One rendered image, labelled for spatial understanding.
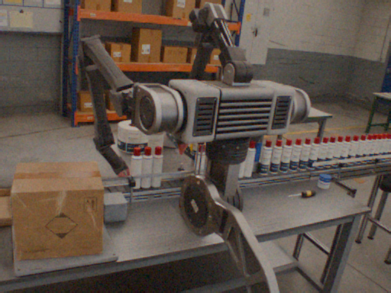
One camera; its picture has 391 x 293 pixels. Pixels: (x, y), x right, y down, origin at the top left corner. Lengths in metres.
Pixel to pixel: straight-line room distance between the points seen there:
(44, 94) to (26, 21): 1.13
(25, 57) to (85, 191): 4.80
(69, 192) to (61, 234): 0.17
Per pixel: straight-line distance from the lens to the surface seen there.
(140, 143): 2.23
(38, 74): 6.06
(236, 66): 1.08
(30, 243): 1.40
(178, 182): 1.93
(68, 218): 1.34
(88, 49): 1.42
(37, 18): 5.83
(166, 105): 0.97
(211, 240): 1.60
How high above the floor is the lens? 1.72
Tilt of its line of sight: 20 degrees down
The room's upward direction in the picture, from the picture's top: 7 degrees clockwise
